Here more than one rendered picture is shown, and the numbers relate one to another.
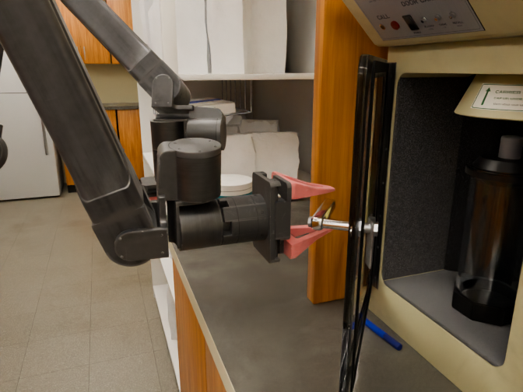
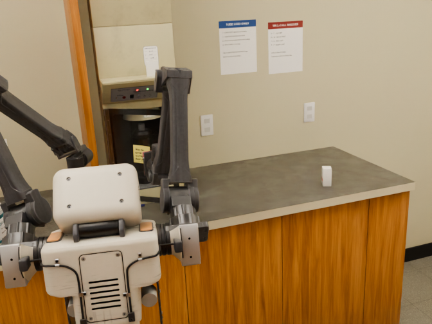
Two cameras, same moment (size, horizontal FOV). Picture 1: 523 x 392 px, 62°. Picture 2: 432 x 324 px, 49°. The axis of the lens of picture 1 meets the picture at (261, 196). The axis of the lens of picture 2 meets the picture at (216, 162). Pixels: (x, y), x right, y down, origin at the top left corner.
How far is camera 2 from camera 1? 178 cm
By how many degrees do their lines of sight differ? 84
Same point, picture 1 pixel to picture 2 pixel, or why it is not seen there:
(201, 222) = not seen: hidden behind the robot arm
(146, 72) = (67, 137)
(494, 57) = (152, 103)
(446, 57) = (134, 104)
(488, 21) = (159, 95)
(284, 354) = not seen: hidden behind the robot
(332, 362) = (147, 216)
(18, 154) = not seen: outside the picture
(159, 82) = (74, 139)
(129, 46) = (53, 127)
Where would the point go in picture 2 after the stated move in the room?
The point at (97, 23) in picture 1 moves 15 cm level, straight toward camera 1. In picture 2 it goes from (38, 119) to (87, 114)
